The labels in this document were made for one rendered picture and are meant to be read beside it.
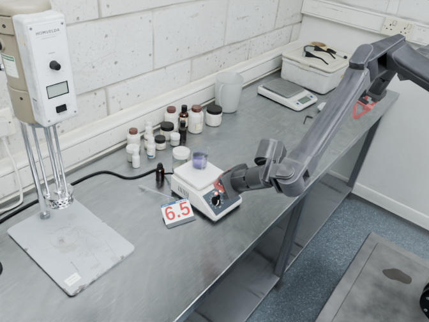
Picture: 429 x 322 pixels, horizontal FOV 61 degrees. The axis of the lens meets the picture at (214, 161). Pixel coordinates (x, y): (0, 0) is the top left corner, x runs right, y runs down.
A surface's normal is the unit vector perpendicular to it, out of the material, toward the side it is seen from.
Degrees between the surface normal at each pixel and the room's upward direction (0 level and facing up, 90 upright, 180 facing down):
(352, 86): 35
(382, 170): 90
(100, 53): 90
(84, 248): 0
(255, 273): 0
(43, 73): 90
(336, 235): 0
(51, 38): 90
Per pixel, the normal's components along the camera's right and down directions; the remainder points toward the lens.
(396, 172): -0.62, 0.41
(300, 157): -0.33, -0.51
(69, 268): 0.09, -0.81
